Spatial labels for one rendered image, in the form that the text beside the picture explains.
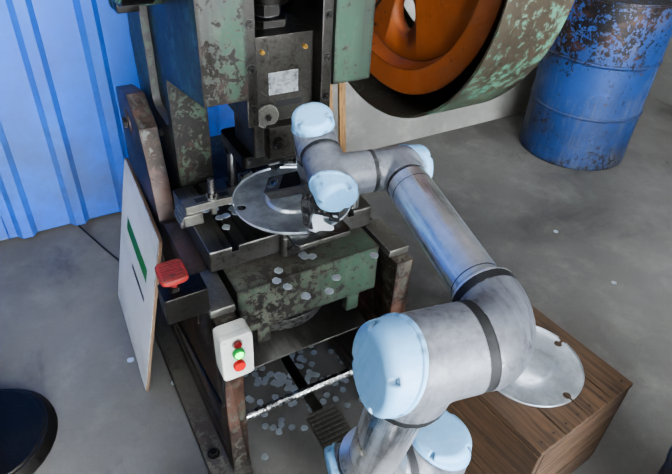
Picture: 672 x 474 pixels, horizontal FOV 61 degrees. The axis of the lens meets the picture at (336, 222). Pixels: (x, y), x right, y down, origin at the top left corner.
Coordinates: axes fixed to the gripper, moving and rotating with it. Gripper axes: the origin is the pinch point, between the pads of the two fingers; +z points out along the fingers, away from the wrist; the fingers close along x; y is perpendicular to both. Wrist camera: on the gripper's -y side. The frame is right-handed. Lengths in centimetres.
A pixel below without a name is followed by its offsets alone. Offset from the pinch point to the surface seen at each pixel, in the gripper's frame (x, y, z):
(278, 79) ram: 21.6, -12.2, -22.0
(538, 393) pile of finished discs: -10, 61, 43
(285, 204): 6.7, -8.8, 3.1
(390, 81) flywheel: 44.9, 9.0, -5.2
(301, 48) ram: 27.2, -8.2, -26.5
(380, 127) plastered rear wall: 152, -10, 122
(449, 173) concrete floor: 133, 31, 130
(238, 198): 6.4, -20.7, 3.7
